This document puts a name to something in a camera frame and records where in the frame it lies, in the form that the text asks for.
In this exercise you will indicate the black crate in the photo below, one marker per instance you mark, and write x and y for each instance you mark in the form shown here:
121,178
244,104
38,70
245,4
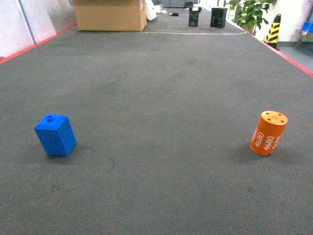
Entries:
218,17
194,15

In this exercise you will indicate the black crate right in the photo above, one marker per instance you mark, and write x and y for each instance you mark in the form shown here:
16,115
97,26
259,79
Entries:
218,17

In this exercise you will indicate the blue square block part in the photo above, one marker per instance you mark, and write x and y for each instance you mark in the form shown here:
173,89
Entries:
55,133

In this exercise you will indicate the orange cylinder cap 4680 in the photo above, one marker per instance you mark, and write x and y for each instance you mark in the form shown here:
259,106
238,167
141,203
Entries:
268,132

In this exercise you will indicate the white printed bag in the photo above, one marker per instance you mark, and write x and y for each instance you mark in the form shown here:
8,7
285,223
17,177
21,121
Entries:
151,10

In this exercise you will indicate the large cardboard box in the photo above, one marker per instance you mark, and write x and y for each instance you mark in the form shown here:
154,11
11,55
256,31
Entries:
110,15

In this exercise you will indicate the yellow black traffic cone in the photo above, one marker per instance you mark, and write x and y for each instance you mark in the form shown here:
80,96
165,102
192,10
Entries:
272,37

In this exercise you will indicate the potted green plant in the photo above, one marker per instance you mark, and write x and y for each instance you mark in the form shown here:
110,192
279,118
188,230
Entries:
249,14

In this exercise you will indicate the black crate left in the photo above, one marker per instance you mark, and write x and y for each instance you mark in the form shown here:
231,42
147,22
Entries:
194,15

